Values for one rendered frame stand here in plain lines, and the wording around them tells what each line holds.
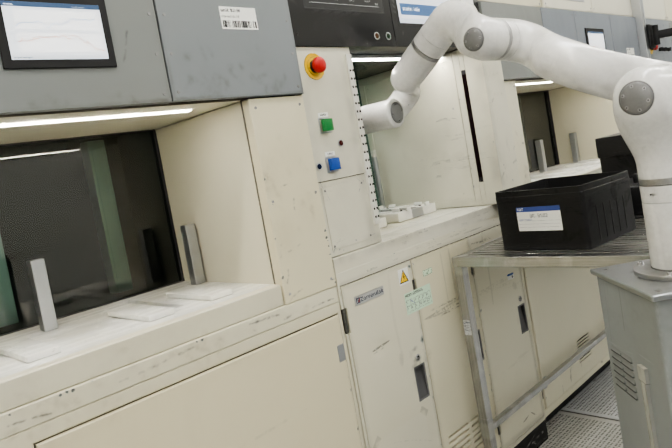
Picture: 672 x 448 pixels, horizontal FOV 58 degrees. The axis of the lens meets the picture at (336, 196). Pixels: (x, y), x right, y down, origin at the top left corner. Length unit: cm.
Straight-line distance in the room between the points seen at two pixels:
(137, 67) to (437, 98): 120
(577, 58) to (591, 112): 207
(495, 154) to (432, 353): 69
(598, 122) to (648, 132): 216
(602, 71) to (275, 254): 82
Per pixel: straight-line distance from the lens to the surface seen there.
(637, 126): 133
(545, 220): 178
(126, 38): 128
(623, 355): 149
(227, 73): 138
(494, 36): 147
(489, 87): 210
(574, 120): 354
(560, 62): 144
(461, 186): 217
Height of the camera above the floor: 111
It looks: 3 degrees down
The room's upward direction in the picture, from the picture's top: 10 degrees counter-clockwise
